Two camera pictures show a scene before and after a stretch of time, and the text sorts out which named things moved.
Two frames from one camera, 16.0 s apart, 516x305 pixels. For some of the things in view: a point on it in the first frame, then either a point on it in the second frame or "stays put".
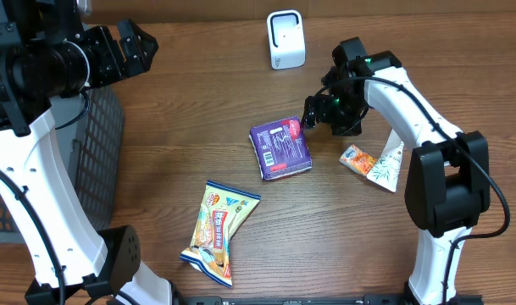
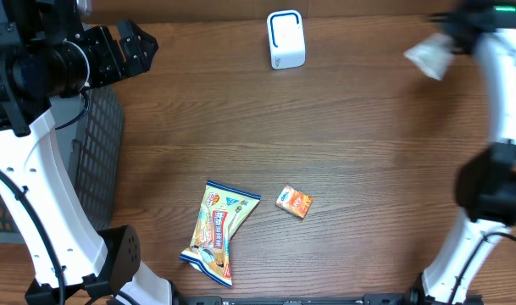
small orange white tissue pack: [357, 160] -> [295, 202]
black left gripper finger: [137, 47] stays put
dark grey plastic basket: [89, 130] stays put
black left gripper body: [105, 61] stays put
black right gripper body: [341, 108] -> [448, 26]
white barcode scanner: [286, 42] stays put
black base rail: [324, 300] stays put
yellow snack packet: [224, 211] stays put
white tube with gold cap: [385, 171] -> [433, 54]
